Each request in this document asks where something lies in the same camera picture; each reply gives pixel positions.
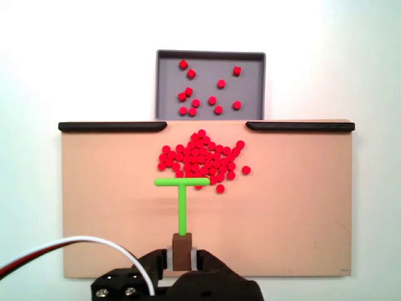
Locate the green T pusher brown handle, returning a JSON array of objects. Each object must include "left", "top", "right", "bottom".
[{"left": 154, "top": 177, "right": 211, "bottom": 271}]

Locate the beige flat board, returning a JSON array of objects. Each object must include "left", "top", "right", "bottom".
[{"left": 61, "top": 119, "right": 354, "bottom": 279}]

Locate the grey rectangular tray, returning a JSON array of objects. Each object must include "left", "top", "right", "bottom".
[{"left": 155, "top": 49, "right": 267, "bottom": 121}]

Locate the white red black servo cable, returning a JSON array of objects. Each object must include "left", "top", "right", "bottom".
[{"left": 0, "top": 235, "right": 157, "bottom": 297}]

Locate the black edge rail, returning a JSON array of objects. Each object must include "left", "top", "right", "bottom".
[
  {"left": 58, "top": 122, "right": 168, "bottom": 133},
  {"left": 245, "top": 121, "right": 356, "bottom": 132}
]

